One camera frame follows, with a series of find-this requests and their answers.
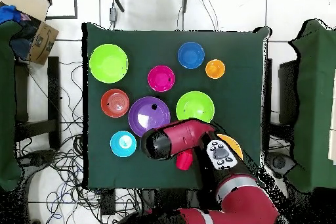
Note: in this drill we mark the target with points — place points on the red plastic cup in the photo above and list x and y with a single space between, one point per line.
184 162

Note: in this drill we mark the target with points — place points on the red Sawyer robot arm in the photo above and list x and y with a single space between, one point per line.
183 134

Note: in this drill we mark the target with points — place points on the purple plastic bowl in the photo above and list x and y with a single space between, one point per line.
147 113

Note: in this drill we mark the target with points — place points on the green plastic bowl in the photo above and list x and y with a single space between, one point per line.
108 63
195 105

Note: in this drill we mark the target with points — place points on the pink plastic bowl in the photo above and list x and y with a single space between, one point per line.
161 78

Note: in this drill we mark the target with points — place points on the red-orange plastic bowl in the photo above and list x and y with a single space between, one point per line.
115 103

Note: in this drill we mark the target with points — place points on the cyan plastic bowl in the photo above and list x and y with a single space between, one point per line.
123 143

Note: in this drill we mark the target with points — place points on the blue plastic bowl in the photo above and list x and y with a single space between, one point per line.
191 55

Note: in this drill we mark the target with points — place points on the orange plastic cup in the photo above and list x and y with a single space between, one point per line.
215 69

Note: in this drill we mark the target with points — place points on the dark green tablecloth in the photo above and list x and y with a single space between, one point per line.
236 98

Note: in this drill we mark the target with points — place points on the large orange plastic bowl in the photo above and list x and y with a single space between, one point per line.
233 145

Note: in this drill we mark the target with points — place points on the black power strip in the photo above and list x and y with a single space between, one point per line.
108 200

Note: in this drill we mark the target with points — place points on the black tripod leg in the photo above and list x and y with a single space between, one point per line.
116 0
185 0

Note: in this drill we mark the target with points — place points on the brown cardboard box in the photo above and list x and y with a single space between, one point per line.
43 42

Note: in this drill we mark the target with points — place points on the green cloth covered table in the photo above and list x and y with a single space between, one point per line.
315 103
6 103

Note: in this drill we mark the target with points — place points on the blue cloth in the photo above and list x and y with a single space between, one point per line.
9 13

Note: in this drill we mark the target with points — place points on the black stool frame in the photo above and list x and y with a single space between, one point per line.
54 90
288 92

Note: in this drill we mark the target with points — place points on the black pedestal foot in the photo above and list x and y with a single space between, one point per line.
39 157
279 162

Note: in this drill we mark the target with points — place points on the black metal frame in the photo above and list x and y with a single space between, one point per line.
75 3

